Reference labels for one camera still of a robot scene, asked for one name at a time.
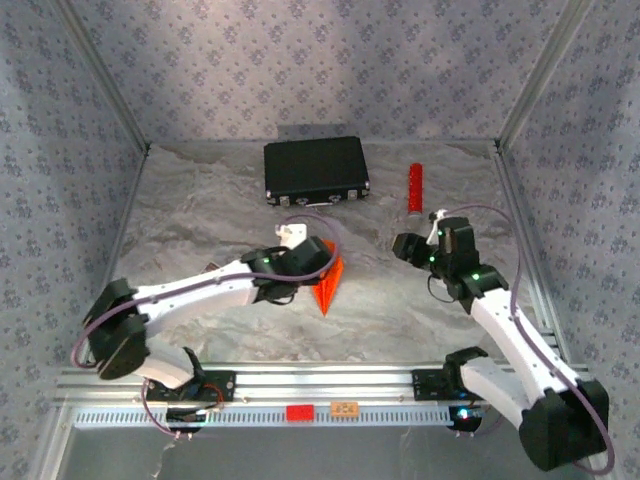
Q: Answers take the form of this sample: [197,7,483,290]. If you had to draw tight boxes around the orange paper sheet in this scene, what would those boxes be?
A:
[310,238,346,317]

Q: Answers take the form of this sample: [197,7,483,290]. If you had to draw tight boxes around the red microphone grey head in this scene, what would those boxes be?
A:
[405,162,425,226]

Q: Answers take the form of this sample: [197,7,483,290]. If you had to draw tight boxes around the black hard case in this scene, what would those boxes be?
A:
[263,137,372,207]

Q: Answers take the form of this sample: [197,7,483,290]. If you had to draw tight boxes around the small controller board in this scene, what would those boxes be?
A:
[448,405,485,432]
[164,407,210,434]

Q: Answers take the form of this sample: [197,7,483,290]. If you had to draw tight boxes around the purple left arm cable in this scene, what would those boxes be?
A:
[69,213,342,441]

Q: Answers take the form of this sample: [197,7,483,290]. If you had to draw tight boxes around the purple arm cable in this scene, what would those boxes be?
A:
[69,213,342,441]
[439,203,616,474]

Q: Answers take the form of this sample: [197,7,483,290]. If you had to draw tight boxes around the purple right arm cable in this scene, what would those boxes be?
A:
[439,203,616,474]

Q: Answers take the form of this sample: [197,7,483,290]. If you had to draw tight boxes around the aluminium side rail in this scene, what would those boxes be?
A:
[493,144,569,364]
[77,144,151,366]

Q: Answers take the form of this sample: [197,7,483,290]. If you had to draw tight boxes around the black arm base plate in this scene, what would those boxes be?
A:
[145,370,237,404]
[411,368,504,402]

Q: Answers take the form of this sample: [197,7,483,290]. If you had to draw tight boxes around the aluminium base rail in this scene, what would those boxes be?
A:
[53,363,600,407]

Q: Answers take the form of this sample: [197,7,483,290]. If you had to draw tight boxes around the grey slotted cable duct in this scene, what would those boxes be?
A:
[73,403,454,429]

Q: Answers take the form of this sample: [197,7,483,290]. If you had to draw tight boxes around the aluminium frame post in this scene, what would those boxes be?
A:
[52,0,151,154]
[494,0,596,151]

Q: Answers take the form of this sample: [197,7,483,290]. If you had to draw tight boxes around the aluminium frame leg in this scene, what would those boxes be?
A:
[37,404,76,480]

